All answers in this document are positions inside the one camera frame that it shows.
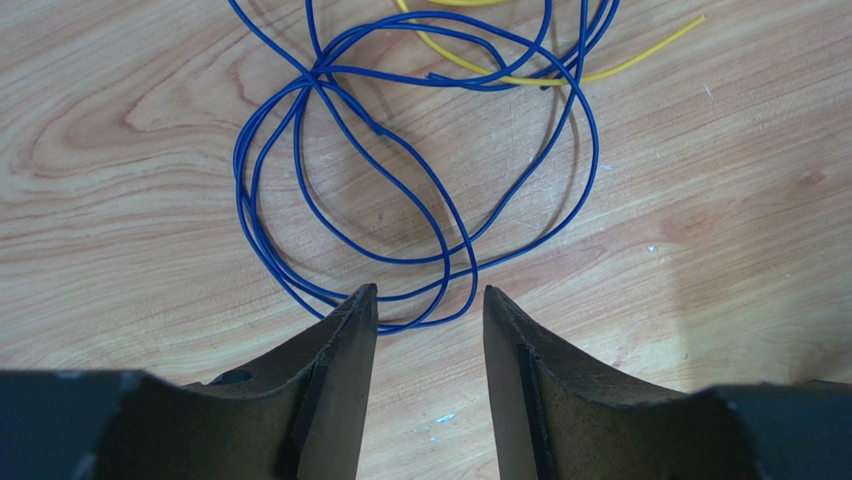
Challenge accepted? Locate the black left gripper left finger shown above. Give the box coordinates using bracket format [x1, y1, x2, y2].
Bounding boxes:
[1, 284, 378, 479]

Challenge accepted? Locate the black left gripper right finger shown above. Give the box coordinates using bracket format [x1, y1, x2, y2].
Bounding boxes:
[483, 286, 851, 479]

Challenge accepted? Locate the yellow wire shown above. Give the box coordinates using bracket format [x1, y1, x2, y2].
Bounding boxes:
[395, 0, 707, 88]

